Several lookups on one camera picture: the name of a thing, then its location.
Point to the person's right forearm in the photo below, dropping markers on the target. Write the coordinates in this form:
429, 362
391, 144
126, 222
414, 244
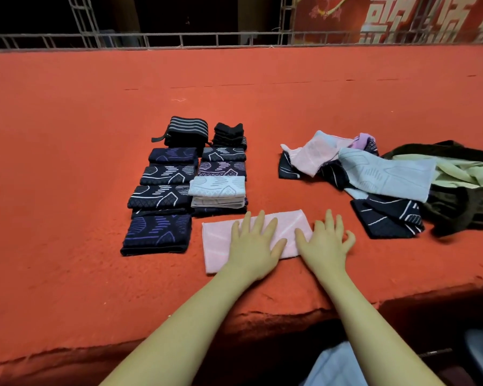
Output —
378, 337

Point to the person's pale blue clothing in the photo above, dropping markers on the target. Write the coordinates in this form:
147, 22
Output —
334, 370

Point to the heap of dark patterned socks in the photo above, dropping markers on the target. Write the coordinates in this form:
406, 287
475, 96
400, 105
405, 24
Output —
288, 169

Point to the person's left forearm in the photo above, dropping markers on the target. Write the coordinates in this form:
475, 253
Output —
177, 333

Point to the red banner with white print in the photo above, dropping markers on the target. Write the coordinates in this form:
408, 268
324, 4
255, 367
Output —
330, 16

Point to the single black white-lined sock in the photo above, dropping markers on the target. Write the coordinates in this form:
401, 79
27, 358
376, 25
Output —
386, 217

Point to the grey metal truss tower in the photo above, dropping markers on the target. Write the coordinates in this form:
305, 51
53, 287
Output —
84, 20
286, 20

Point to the single black grey-striped sock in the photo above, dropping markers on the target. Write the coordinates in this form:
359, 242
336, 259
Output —
224, 154

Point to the person's left hand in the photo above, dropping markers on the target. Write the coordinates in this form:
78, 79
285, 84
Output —
254, 249

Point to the single black purple-lined sock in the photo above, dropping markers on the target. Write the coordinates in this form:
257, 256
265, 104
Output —
161, 213
222, 169

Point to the single black white-patterned sock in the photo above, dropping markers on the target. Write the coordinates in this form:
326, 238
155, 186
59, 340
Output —
169, 174
161, 197

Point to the single navy purple-cuffed sock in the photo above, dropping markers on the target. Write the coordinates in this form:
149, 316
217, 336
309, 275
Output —
157, 233

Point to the person's right hand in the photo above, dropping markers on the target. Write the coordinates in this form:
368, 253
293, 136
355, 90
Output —
326, 249

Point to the dark brown door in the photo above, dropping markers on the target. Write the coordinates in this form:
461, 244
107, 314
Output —
185, 12

